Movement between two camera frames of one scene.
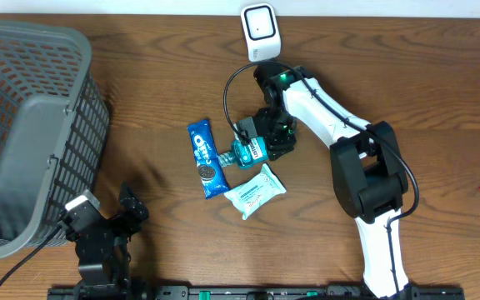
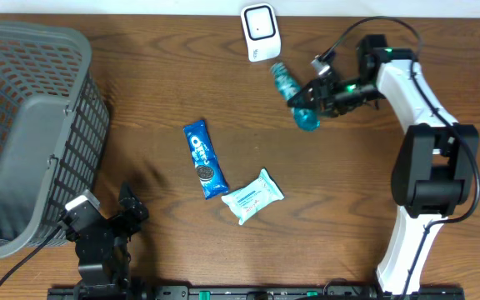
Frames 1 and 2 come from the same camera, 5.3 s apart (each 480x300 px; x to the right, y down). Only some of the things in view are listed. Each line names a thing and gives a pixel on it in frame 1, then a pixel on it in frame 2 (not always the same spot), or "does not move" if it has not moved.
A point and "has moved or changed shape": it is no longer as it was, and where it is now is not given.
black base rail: (199, 292) does not move
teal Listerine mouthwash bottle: (246, 155) has moved or changed shape
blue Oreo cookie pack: (212, 177) does not move
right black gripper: (279, 143) → (322, 91)
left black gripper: (132, 224) does not move
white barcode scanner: (261, 32) does not move
